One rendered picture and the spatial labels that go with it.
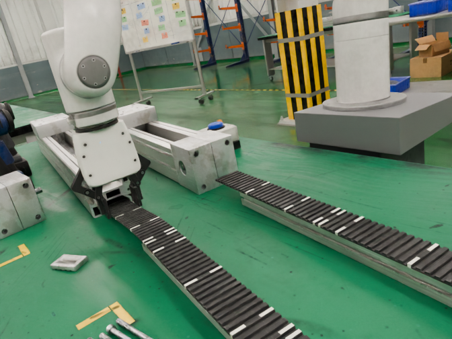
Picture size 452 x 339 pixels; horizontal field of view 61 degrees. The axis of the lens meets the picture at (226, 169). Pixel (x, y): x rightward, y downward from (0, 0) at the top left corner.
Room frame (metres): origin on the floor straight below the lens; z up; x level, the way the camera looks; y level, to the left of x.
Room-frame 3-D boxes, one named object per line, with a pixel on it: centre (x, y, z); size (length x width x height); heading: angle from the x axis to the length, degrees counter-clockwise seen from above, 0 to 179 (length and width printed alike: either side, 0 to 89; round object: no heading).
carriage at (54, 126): (1.30, 0.54, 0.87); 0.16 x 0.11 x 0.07; 28
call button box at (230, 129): (0.98, 0.01, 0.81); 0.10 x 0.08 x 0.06; 118
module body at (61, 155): (1.08, 0.42, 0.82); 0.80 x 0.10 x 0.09; 28
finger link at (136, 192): (0.70, 0.17, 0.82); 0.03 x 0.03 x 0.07; 28
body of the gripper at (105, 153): (0.68, 0.21, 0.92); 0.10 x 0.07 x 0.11; 118
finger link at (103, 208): (0.66, 0.24, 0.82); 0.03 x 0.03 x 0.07; 28
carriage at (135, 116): (1.16, 0.25, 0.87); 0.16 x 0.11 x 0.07; 28
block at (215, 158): (0.78, 0.03, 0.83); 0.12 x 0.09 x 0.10; 118
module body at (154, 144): (1.16, 0.25, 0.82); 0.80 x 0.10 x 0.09; 28
